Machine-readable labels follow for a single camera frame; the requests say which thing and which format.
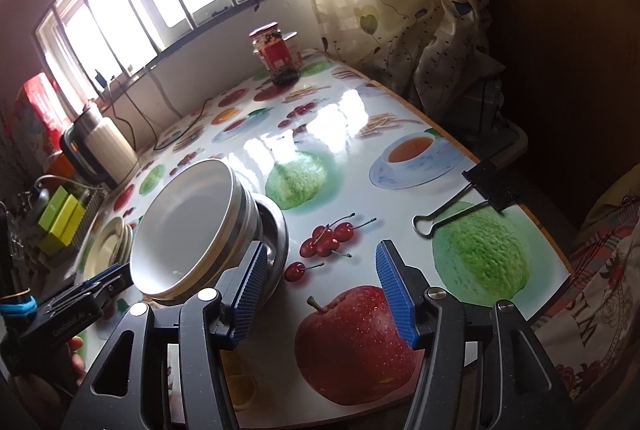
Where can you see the person's left hand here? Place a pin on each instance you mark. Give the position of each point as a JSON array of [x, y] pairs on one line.
[[77, 360]]

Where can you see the black binder clip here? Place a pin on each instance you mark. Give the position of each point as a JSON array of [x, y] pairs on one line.
[[492, 185]]

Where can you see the cream electric kettle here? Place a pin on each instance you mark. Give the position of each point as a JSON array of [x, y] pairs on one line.
[[112, 144]]

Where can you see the clear plastic cup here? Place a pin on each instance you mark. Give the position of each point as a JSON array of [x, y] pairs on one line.
[[294, 47]]

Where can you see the grey oval device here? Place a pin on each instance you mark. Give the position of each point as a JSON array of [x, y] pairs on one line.
[[39, 199]]

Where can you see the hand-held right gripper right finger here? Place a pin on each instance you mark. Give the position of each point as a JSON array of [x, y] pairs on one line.
[[395, 295]]

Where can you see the lime green box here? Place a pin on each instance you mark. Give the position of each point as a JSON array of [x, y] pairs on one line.
[[67, 222]]

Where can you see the food-print tablecloth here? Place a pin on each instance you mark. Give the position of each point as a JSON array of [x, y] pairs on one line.
[[350, 200]]

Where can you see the cream heart-print curtain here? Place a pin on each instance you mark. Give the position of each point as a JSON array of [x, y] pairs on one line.
[[400, 9]]

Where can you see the red printed bag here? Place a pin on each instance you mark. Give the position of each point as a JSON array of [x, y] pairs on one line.
[[37, 109]]

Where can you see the orange box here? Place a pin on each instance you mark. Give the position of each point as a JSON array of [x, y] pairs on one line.
[[60, 167]]

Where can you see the dark green box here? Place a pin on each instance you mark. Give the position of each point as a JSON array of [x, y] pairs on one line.
[[50, 210]]

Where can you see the printed blanket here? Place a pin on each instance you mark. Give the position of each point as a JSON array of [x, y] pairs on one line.
[[590, 300]]

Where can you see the stainless steel basin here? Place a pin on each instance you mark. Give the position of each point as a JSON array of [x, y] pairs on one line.
[[275, 240]]

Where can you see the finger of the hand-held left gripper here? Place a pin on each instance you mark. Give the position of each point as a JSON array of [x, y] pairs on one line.
[[100, 275], [115, 290]]

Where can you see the small white blue-striped bowl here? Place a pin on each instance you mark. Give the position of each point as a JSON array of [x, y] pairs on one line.
[[185, 230]]

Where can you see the glass jar with red label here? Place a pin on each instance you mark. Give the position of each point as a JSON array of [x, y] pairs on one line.
[[275, 54]]

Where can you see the grey ribbed basket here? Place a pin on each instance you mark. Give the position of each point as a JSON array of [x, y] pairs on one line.
[[92, 210]]

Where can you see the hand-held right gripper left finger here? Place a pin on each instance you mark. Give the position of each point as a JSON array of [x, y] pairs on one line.
[[247, 295]]

